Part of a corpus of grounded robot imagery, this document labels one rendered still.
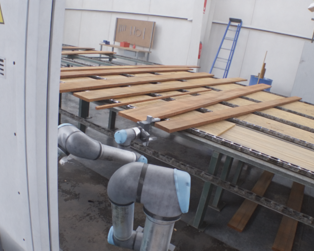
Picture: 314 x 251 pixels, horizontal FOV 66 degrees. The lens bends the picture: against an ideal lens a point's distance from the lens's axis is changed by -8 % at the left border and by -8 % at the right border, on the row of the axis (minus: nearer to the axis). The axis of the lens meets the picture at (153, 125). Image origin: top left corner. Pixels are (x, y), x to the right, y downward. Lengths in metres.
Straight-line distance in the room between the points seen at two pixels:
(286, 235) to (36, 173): 2.28
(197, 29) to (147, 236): 7.20
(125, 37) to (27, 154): 9.46
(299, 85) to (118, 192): 6.63
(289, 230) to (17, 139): 2.42
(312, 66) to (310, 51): 0.37
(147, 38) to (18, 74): 8.83
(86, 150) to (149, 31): 8.27
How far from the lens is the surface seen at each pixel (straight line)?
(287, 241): 2.54
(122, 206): 0.81
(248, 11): 8.15
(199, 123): 1.99
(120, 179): 0.73
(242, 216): 2.59
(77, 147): 1.21
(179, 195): 0.71
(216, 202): 2.61
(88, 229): 2.12
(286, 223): 2.76
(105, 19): 11.11
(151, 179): 0.71
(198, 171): 2.01
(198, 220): 2.26
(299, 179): 1.74
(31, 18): 0.54
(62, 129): 1.31
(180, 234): 2.20
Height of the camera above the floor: 1.45
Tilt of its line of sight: 19 degrees down
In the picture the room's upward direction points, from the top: 9 degrees clockwise
